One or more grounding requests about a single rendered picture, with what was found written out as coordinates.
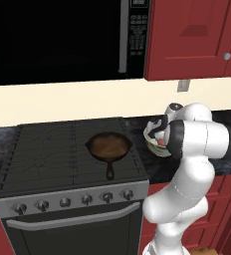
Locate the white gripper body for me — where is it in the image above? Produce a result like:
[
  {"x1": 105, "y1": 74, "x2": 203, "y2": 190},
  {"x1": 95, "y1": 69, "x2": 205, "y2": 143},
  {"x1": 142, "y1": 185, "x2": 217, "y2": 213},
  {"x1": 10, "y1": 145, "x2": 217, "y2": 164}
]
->
[{"x1": 146, "y1": 115, "x2": 170, "y2": 140}]

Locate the brown cast iron pan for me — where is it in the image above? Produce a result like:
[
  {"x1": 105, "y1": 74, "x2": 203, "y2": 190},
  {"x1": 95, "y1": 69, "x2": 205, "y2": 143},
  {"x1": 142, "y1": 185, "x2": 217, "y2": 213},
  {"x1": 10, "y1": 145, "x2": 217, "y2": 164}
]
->
[{"x1": 85, "y1": 130, "x2": 134, "y2": 181}]

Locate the grey stove knob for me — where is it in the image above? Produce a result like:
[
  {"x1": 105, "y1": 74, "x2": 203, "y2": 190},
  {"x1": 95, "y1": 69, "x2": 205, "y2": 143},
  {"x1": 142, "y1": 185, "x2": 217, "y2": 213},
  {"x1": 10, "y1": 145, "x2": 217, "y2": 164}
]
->
[
  {"x1": 59, "y1": 196, "x2": 72, "y2": 208},
  {"x1": 120, "y1": 188, "x2": 135, "y2": 201},
  {"x1": 36, "y1": 199, "x2": 51, "y2": 213},
  {"x1": 101, "y1": 191, "x2": 115, "y2": 204},
  {"x1": 13, "y1": 202, "x2": 28, "y2": 216},
  {"x1": 81, "y1": 193, "x2": 95, "y2": 207}
]

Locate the wide red cupboard door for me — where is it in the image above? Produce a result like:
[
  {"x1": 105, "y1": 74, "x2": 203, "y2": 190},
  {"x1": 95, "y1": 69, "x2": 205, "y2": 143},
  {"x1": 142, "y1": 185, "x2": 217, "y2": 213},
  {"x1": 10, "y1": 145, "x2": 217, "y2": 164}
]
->
[{"x1": 144, "y1": 0, "x2": 231, "y2": 82}]

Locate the red base cupboard with drawers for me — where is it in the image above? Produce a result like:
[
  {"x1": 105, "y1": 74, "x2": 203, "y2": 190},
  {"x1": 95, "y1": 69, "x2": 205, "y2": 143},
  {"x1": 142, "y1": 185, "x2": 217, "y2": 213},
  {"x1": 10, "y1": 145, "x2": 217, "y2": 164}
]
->
[{"x1": 138, "y1": 172, "x2": 231, "y2": 255}]

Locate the black and grey stove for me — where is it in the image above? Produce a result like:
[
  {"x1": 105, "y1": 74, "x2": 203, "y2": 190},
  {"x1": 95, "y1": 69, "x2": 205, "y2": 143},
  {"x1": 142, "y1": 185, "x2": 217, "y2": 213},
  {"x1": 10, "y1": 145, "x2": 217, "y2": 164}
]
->
[{"x1": 0, "y1": 117, "x2": 151, "y2": 255}]

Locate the black microwave oven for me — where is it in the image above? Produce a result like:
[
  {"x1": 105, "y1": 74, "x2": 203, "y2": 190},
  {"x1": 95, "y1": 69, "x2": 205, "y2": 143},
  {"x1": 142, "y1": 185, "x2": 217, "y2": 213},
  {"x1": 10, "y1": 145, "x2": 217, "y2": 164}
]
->
[{"x1": 0, "y1": 0, "x2": 152, "y2": 87}]

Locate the grey wall socket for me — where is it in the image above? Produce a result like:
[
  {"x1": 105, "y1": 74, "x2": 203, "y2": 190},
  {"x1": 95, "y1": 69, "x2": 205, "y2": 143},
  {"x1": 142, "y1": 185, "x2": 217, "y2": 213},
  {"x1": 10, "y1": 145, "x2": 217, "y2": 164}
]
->
[{"x1": 177, "y1": 79, "x2": 191, "y2": 93}]

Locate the grey microwave door handle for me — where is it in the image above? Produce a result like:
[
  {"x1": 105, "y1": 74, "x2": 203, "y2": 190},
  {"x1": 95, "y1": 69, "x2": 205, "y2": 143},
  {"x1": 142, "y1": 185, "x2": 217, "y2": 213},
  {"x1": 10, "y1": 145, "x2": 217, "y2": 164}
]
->
[{"x1": 117, "y1": 0, "x2": 130, "y2": 75}]

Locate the grey oven door handle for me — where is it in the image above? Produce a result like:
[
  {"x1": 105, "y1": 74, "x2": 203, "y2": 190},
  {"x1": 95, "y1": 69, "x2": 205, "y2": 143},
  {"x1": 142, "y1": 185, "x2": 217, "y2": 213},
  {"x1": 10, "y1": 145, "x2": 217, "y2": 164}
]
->
[{"x1": 5, "y1": 201, "x2": 142, "y2": 231}]

